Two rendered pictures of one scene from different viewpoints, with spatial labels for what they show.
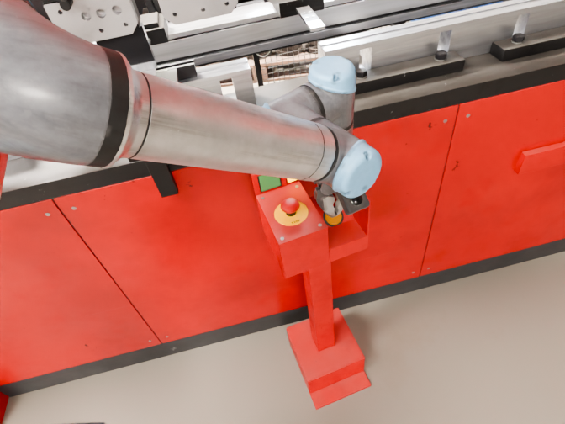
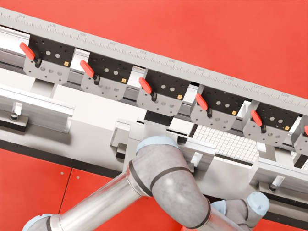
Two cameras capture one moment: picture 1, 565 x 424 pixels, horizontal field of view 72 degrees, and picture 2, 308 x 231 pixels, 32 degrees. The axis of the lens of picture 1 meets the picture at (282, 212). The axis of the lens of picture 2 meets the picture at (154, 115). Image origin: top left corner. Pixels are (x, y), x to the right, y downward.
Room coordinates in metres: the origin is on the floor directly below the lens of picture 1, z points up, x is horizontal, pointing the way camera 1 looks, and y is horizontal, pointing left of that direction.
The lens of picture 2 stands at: (-0.68, 0.39, 2.24)
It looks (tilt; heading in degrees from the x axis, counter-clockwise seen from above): 37 degrees down; 356
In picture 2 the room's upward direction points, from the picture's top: 22 degrees clockwise
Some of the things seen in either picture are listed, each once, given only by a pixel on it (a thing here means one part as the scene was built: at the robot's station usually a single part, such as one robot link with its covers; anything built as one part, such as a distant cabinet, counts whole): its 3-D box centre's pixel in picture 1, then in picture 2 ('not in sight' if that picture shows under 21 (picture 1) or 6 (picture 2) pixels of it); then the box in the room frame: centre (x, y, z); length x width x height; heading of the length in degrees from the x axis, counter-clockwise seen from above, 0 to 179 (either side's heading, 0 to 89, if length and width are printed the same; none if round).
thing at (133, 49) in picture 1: (127, 51); (158, 116); (0.86, 0.27, 1.05); 0.10 x 0.02 x 0.10; 95
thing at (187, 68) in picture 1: (151, 76); (161, 131); (0.87, 0.24, 0.98); 0.20 x 0.03 x 0.03; 95
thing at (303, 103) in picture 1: (290, 126); (229, 216); (0.52, -0.03, 1.03); 0.11 x 0.11 x 0.08; 29
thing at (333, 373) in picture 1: (327, 356); not in sight; (0.56, -0.07, 0.06); 0.25 x 0.20 x 0.12; 13
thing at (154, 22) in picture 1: (141, 40); not in sight; (1.02, 0.27, 1.01); 0.26 x 0.12 x 0.05; 5
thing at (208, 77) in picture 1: (171, 98); (162, 145); (0.87, 0.21, 0.92); 0.39 x 0.06 x 0.10; 95
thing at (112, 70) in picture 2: not in sight; (107, 71); (0.84, 0.49, 1.18); 0.15 x 0.09 x 0.17; 95
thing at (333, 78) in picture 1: (330, 95); (252, 209); (0.58, -0.11, 1.03); 0.09 x 0.08 x 0.11; 119
